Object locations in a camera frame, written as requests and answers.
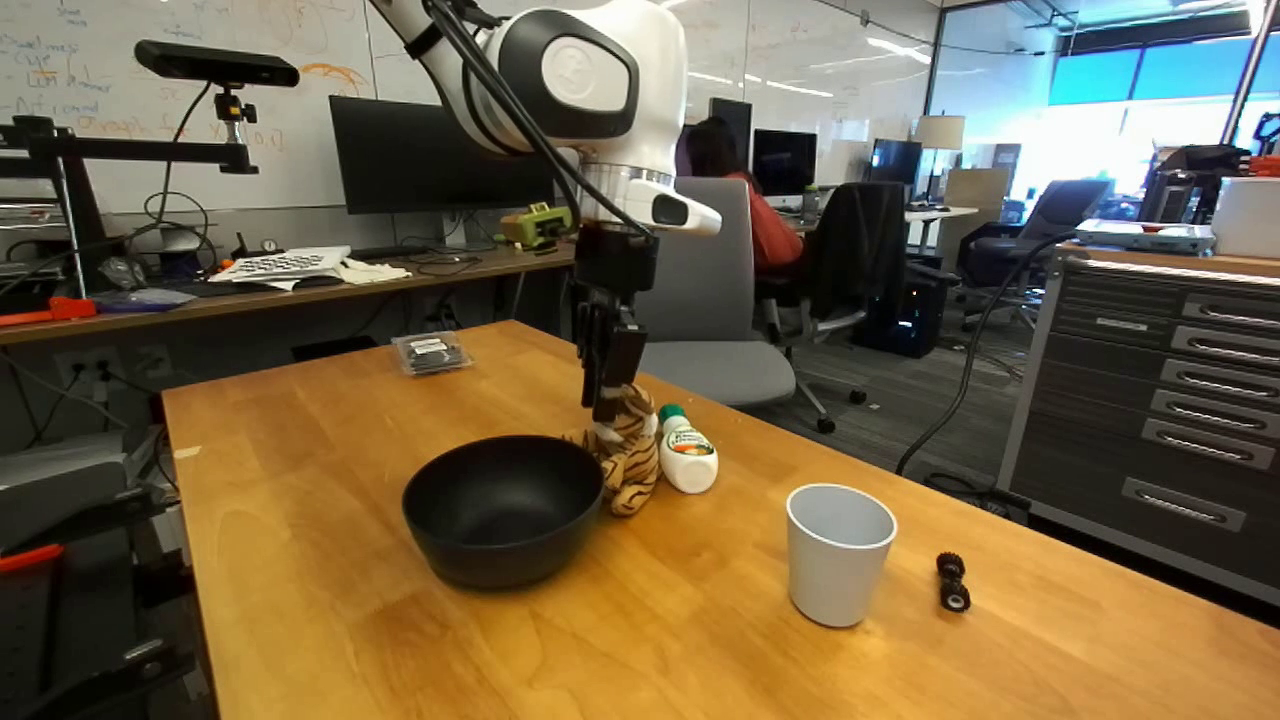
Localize person in red shirt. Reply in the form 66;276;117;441
688;116;806;276

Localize black bowl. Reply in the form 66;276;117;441
402;435;603;591

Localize black office chair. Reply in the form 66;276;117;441
777;181;903;339

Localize white bottle green cap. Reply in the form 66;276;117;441
656;405;721;494

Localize grey office chair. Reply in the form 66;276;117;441
637;177;835;433

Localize yellow green tool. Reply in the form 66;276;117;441
502;205;571;253

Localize white paper cup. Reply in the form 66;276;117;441
783;482;899;627

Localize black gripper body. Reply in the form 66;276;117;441
571;222;656;392

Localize black computer monitor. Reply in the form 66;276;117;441
330;97;553;253

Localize grey tool drawer cabinet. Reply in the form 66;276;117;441
1001;246;1280;602

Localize small black double ring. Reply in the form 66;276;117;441
933;548;978;617

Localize tan plush giraffe toy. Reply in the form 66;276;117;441
584;387;659;516

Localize papers on desk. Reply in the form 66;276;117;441
212;246;408;293

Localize black camera on stand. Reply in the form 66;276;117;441
131;39;300;173

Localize small clear plastic packet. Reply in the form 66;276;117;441
391;330;468;374

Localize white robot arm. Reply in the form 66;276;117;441
369;0;721;422

